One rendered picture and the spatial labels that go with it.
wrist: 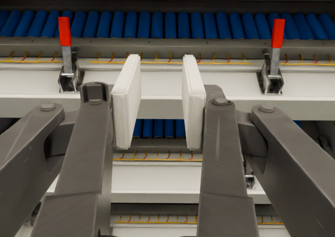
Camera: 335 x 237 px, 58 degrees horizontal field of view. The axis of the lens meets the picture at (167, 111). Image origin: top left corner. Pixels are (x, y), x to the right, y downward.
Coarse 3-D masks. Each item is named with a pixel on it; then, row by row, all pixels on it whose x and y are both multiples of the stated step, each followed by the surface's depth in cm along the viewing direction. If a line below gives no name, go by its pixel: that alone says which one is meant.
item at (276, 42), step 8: (280, 24) 37; (272, 32) 38; (280, 32) 37; (272, 40) 38; (280, 40) 38; (272, 48) 38; (280, 48) 38; (272, 56) 38; (272, 64) 39; (272, 72) 39
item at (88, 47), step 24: (0, 48) 43; (24, 48) 43; (48, 48) 43; (72, 48) 43; (96, 48) 43; (120, 48) 42; (144, 48) 42; (168, 48) 42; (192, 48) 42; (216, 48) 42; (240, 48) 42; (264, 48) 42; (288, 48) 42; (312, 48) 42
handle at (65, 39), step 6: (60, 18) 37; (66, 18) 37; (60, 24) 37; (66, 24) 37; (60, 30) 37; (66, 30) 37; (60, 36) 38; (66, 36) 38; (60, 42) 38; (66, 42) 38; (66, 48) 38; (66, 54) 38; (66, 60) 39; (66, 66) 39; (66, 72) 39; (72, 72) 39
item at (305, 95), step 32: (288, 0) 49; (320, 0) 49; (96, 64) 43; (160, 64) 43; (224, 64) 43; (256, 64) 43; (0, 96) 39; (32, 96) 39; (64, 96) 40; (160, 96) 40; (256, 96) 40; (288, 96) 40; (320, 96) 40
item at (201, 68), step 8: (0, 64) 42; (8, 64) 42; (16, 64) 42; (24, 64) 42; (32, 64) 42; (288, 72) 42; (296, 72) 42; (304, 72) 42; (312, 72) 42; (320, 72) 42; (328, 72) 42
